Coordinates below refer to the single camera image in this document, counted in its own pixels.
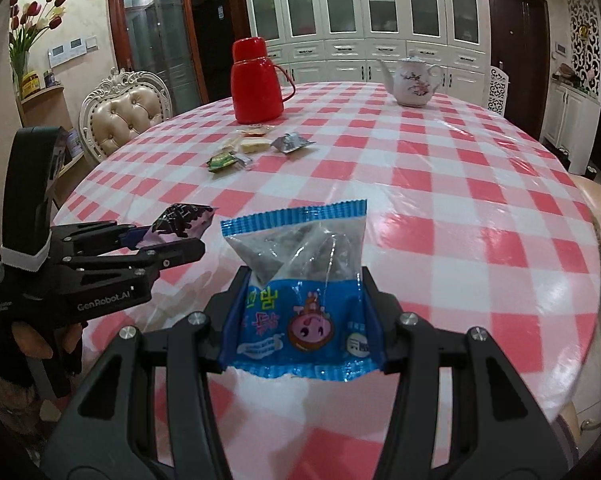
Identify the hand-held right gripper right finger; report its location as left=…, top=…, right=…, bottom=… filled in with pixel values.
left=360, top=265, right=573, bottom=480

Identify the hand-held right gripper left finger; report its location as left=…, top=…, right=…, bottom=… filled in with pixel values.
left=40, top=265, right=254, bottom=480

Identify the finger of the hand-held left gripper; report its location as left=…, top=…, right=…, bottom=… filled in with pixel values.
left=60, top=237, right=207, bottom=282
left=50, top=220, right=151, bottom=257

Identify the purple snack packet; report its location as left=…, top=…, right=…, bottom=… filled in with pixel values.
left=138, top=202, right=220, bottom=248

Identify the blue clear snack packet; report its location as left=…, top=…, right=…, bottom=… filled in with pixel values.
left=220, top=199, right=386, bottom=383

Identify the person's left hand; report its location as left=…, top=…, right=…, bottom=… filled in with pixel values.
left=0, top=310, right=88, bottom=401

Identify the green yellow candy packet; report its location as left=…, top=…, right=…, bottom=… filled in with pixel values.
left=206, top=152, right=254, bottom=174

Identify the grey foil snack packet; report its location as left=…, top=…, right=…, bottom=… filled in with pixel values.
left=271, top=131, right=317, bottom=154

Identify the red thermos jug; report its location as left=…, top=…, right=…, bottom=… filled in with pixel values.
left=230, top=37, right=296, bottom=124

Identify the wooden framed glass door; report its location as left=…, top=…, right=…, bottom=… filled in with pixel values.
left=108, top=0, right=201, bottom=116

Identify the artificial tulip bouquet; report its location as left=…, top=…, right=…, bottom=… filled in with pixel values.
left=8, top=0, right=64, bottom=91

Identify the white floral teapot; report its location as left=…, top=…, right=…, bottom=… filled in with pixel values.
left=377, top=56, right=443, bottom=107

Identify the white low cabinet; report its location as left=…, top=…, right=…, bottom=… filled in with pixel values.
left=543, top=80, right=601, bottom=161

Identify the dark wooden door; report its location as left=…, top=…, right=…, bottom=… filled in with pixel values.
left=485, top=0, right=551, bottom=141

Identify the white glass-door cabinet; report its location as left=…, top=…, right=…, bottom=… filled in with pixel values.
left=240, top=0, right=488, bottom=96

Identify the white carved lattice screen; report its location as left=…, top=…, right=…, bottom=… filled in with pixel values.
left=565, top=0, right=601, bottom=96

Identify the wooden wall shelf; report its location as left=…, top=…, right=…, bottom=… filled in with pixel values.
left=18, top=85, right=88, bottom=181

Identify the wall switch panel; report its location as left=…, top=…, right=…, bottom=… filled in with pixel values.
left=48, top=35, right=98, bottom=67

